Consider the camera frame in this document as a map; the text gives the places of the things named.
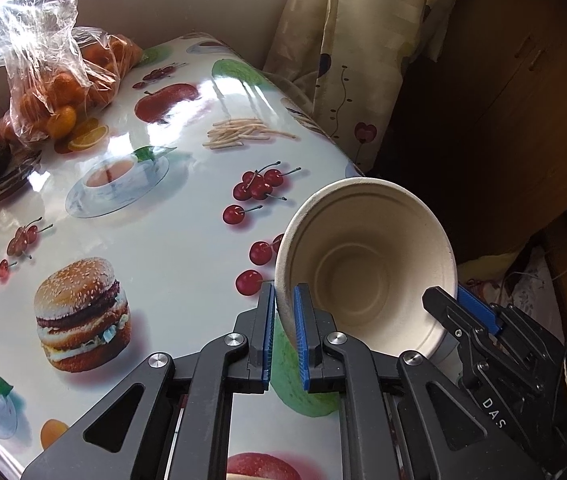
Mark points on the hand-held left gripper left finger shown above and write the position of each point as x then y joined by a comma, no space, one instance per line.
266,350

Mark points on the beige patterned curtain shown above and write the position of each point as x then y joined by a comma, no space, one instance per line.
363,60

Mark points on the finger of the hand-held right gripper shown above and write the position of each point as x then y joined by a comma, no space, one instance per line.
451,315
483,310

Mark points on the dark wooden cabinet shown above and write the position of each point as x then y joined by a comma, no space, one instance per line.
513,85

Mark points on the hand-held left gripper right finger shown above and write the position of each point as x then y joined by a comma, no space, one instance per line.
303,350

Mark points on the patterned cloth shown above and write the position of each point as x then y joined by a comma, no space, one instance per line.
538,285

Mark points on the plastic bag of oranges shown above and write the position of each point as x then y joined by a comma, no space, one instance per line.
58,115

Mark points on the deep beige paper bowl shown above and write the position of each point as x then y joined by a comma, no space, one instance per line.
363,270

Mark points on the food print tablecloth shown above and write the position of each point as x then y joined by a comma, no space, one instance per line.
173,200

